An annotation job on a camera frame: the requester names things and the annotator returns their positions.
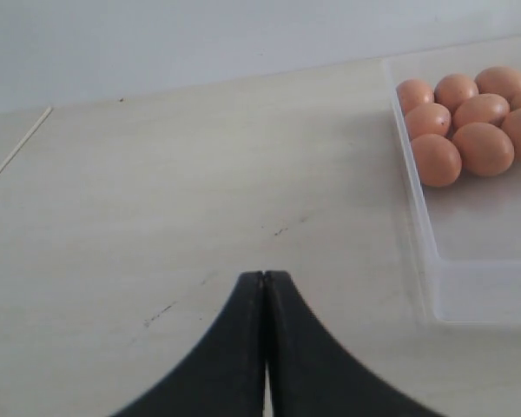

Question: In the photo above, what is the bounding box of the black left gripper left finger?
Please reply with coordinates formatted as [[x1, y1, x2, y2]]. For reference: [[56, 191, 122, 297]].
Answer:
[[116, 272, 265, 417]]

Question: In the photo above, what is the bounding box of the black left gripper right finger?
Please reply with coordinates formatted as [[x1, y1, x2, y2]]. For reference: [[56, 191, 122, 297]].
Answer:
[[264, 271, 434, 417]]

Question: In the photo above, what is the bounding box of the clear plastic tray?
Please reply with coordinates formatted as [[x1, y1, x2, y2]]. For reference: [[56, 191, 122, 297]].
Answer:
[[383, 52, 521, 326]]

